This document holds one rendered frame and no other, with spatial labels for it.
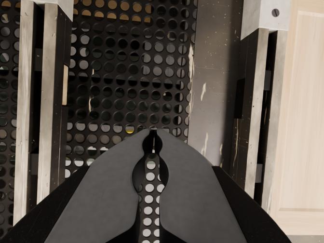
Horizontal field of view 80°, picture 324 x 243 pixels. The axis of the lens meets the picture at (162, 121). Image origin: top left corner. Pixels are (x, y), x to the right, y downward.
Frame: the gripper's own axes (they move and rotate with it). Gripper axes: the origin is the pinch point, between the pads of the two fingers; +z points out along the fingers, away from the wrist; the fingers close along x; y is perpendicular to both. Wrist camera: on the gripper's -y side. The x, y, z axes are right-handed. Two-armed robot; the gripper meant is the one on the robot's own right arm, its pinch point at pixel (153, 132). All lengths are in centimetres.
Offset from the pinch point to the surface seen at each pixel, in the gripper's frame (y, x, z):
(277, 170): 24.1, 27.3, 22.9
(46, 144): 13.4, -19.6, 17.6
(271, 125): 11.8, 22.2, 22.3
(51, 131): 11.3, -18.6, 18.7
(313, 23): -6, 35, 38
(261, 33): -4.1, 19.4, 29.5
